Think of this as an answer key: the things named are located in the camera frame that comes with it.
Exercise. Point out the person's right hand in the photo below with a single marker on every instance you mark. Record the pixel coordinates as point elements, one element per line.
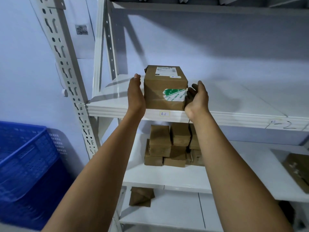
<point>199,102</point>

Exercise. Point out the person's left hand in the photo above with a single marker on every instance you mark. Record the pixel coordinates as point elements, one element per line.
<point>135,99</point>

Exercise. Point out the person's left fingers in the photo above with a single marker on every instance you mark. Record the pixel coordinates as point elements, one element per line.
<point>137,76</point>

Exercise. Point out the person's right thumb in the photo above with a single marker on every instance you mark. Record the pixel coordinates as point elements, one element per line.
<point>190,96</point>

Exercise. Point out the cardboard box with green label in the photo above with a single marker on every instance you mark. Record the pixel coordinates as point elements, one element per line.
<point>164,94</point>

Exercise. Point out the person's left forearm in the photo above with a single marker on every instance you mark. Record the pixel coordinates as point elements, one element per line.
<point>106,171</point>

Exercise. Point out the person's right forearm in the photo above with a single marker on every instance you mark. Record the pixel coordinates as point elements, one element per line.
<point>231,176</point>

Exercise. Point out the small white shelf label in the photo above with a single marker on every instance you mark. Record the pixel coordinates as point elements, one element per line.
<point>164,113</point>

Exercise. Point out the white metal shelf rack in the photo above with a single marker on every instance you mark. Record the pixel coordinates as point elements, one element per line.
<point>241,103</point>

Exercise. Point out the pile of small cardboard boxes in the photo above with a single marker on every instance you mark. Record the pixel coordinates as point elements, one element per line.
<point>160,147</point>

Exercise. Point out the brown folded cardboard packet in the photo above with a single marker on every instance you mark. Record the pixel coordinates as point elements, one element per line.
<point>141,196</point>

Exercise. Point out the flat brown cardboard box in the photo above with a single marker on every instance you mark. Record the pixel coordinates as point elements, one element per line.
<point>297,170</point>

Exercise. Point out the blue plastic crate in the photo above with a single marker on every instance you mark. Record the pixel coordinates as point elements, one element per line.
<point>26,171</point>

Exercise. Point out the grey printed wall sticker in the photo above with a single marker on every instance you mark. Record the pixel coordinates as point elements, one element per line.
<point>81,29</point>

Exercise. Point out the white round wall knob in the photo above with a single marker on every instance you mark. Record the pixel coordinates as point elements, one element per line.
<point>64,92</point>

